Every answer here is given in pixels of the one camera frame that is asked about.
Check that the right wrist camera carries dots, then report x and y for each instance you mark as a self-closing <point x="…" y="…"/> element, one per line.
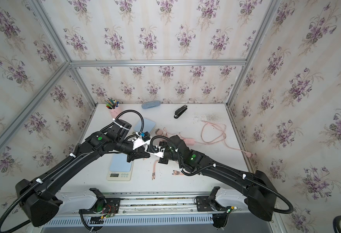
<point x="157" y="151"/>

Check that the blue kitchen scale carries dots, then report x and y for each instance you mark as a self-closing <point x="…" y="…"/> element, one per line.
<point x="120" y="170"/>
<point x="149" y="126"/>

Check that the black stapler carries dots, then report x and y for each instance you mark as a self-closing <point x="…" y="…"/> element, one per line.
<point x="180" y="111"/>

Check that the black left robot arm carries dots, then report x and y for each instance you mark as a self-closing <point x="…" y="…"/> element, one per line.
<point x="38" y="198"/>

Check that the pink pen holder cup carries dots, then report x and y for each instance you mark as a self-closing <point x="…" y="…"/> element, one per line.
<point x="115" y="112"/>

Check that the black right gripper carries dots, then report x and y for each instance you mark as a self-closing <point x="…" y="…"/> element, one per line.
<point x="163" y="161"/>

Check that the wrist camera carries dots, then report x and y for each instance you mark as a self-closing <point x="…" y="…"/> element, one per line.
<point x="157" y="151"/>
<point x="141" y="139"/>

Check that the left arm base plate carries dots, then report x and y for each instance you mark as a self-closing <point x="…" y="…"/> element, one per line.
<point x="103" y="206"/>

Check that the blue glasses case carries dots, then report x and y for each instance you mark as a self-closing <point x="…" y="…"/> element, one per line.
<point x="151" y="104"/>

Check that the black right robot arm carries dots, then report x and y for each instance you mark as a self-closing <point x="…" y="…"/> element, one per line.
<point x="261" y="197"/>

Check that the coloured pens bunch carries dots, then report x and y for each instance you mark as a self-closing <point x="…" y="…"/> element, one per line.
<point x="111" y="104"/>

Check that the pink power strip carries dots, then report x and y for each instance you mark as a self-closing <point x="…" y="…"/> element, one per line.
<point x="189" y="141"/>

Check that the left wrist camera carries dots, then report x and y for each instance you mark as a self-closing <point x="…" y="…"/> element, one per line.
<point x="141" y="139"/>

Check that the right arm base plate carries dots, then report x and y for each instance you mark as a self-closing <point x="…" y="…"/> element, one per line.
<point x="219" y="199"/>

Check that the aluminium mounting rail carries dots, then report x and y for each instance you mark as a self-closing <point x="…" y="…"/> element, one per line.
<point x="73" y="202"/>

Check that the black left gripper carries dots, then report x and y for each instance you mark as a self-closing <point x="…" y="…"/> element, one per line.
<point x="137" y="154"/>

